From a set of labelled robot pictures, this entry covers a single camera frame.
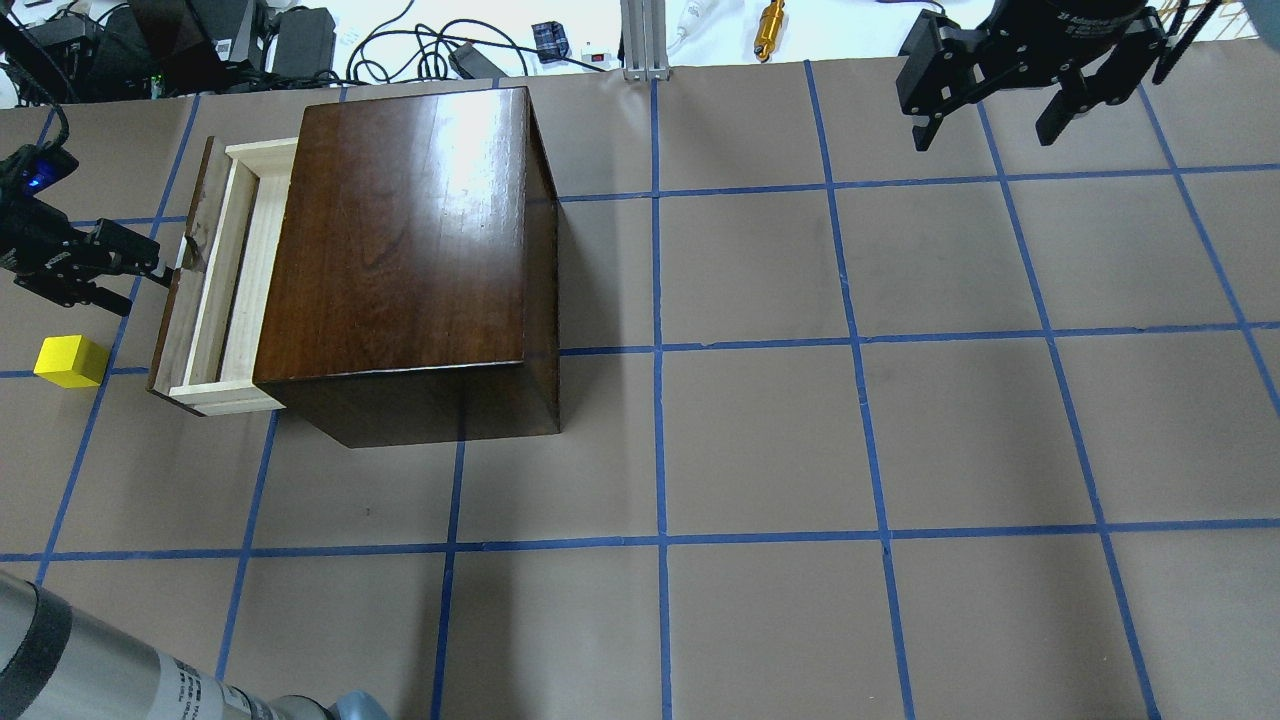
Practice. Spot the light wood drawer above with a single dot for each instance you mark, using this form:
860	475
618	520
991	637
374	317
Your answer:
209	336

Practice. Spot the dark wooden drawer cabinet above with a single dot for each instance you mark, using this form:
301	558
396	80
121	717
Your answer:
414	293

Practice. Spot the black power adapter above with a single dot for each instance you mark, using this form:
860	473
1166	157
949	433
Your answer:
304	42

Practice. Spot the brass cylindrical tool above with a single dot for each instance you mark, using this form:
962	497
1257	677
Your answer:
768	31

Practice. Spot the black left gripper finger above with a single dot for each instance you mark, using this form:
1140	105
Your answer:
71	293
117	250

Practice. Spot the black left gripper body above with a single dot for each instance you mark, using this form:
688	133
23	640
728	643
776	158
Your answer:
22	243

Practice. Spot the aluminium frame post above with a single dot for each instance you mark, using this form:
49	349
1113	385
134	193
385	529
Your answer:
644	41

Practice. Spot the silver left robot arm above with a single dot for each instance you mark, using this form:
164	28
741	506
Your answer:
60	662

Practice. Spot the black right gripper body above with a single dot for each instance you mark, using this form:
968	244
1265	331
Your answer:
1075	35

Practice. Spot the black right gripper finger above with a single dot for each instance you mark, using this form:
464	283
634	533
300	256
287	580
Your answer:
940	74
1075	105

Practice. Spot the yellow block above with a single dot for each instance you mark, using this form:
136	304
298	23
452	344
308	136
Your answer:
72	361

